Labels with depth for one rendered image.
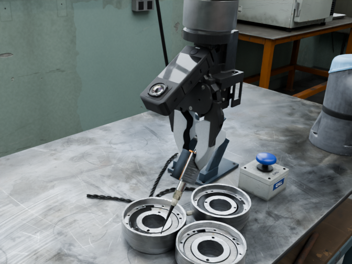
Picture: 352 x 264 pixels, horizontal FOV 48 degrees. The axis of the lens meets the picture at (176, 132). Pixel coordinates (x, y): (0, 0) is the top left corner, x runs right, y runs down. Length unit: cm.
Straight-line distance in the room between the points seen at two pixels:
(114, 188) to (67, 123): 167
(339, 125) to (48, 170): 68
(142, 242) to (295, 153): 51
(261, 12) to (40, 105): 160
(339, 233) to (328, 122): 33
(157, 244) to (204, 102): 23
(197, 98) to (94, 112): 200
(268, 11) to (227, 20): 236
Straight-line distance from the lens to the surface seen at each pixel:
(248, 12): 299
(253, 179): 80
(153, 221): 69
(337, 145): 104
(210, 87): 56
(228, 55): 60
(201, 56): 56
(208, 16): 54
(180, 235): 63
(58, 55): 232
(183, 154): 62
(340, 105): 102
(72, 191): 80
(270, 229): 73
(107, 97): 258
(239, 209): 71
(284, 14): 284
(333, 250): 114
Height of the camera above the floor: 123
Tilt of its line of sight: 24 degrees down
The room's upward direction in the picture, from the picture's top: 3 degrees clockwise
